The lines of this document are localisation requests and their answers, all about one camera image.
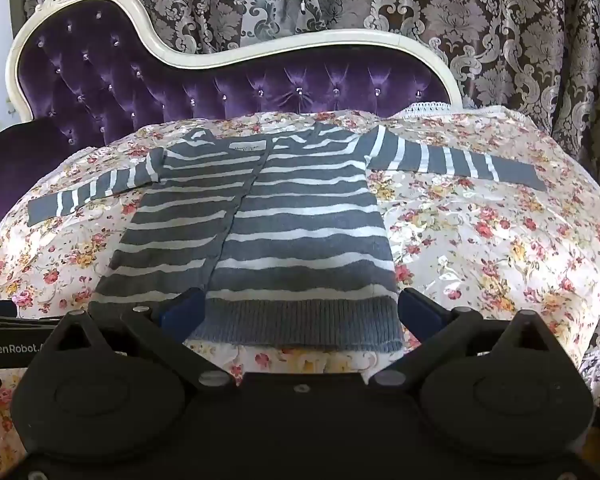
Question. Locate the grey white striped sweater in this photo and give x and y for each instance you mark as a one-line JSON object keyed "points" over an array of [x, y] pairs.
{"points": [[290, 230]]}

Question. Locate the purple tufted sofa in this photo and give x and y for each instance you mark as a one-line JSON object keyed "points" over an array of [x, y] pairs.
{"points": [[130, 90]]}

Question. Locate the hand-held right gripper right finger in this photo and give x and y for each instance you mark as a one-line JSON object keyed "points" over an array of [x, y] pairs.
{"points": [[420, 312]]}

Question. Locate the floral blanket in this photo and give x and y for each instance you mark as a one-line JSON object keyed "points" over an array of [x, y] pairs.
{"points": [[455, 240]]}

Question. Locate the light damask curtain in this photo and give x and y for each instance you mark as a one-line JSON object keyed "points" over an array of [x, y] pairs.
{"points": [[270, 0]]}

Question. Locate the dark damask curtain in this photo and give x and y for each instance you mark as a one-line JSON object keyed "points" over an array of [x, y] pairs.
{"points": [[480, 20]]}

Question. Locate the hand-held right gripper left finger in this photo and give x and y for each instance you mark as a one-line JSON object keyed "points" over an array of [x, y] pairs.
{"points": [[182, 314]]}

